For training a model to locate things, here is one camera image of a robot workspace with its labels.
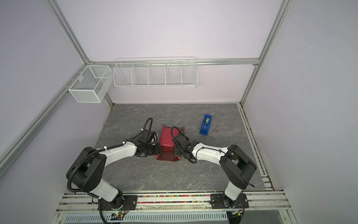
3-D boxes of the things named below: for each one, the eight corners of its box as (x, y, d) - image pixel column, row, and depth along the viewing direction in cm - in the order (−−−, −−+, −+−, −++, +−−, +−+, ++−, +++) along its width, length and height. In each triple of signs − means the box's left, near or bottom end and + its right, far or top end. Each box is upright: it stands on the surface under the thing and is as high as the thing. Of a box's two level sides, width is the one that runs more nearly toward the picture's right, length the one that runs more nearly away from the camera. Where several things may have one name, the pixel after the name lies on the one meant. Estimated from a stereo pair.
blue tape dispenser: (199, 134, 104) (200, 128, 98) (203, 119, 113) (204, 113, 107) (208, 136, 103) (209, 131, 97) (211, 121, 111) (213, 115, 106)
